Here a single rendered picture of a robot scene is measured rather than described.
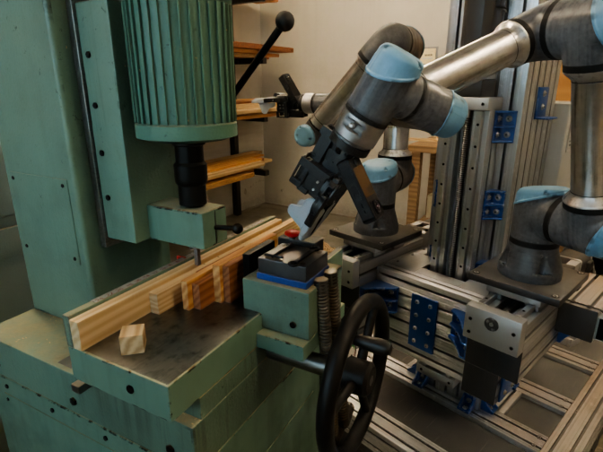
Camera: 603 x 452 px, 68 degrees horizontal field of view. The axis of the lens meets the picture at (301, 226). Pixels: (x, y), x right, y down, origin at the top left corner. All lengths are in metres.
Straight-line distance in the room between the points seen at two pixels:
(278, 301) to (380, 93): 0.38
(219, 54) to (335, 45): 3.67
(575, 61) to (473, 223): 0.56
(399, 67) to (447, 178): 0.76
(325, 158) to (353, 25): 3.62
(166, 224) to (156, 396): 0.33
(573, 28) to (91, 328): 0.98
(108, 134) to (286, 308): 0.44
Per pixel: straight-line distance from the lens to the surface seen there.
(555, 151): 1.62
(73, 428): 1.01
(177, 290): 0.85
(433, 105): 0.74
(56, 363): 0.96
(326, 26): 4.47
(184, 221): 0.84
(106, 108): 0.87
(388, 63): 0.69
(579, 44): 1.01
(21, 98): 0.99
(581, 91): 1.04
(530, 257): 1.23
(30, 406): 1.11
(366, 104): 0.70
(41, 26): 0.92
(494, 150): 1.40
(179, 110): 0.75
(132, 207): 0.87
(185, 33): 0.75
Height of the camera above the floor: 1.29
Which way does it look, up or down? 18 degrees down
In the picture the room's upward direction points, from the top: straight up
